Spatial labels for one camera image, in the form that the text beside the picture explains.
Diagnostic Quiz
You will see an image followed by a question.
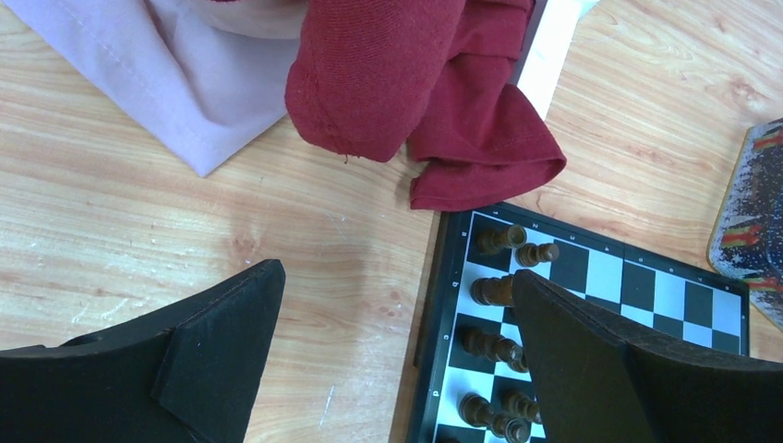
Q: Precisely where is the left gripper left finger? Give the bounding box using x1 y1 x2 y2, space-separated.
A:
1 259 286 442

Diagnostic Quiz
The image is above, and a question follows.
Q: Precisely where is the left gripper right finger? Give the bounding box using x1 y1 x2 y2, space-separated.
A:
512 270 782 442

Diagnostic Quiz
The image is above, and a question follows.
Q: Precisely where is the black white chessboard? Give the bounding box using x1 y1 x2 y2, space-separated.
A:
407 203 749 442

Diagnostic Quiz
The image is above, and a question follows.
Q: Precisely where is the gold metal tin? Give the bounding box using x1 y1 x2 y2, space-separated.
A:
707 119 782 329

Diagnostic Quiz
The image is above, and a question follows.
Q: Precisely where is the dark bishop chess piece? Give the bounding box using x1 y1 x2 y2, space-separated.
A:
462 328 524 364

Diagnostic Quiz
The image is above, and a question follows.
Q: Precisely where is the dark queen chess piece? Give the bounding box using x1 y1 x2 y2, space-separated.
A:
458 393 531 443

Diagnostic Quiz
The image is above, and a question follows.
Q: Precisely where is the dark pawn chess piece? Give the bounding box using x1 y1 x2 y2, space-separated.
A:
515 243 560 268

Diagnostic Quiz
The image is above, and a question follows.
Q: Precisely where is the dark knight chess piece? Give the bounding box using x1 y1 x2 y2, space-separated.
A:
470 275 513 307

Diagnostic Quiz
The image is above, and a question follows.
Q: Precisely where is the dark rook chess piece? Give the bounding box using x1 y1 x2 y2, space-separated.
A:
476 224 527 255

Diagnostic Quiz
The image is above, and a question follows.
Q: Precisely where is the pink garment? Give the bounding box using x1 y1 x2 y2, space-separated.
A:
8 0 307 176

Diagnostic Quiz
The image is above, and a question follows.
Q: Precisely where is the white rack base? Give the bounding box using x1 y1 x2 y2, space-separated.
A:
511 0 597 118

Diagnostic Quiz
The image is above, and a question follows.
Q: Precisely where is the red t-shirt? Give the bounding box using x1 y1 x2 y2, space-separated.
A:
284 1 567 211

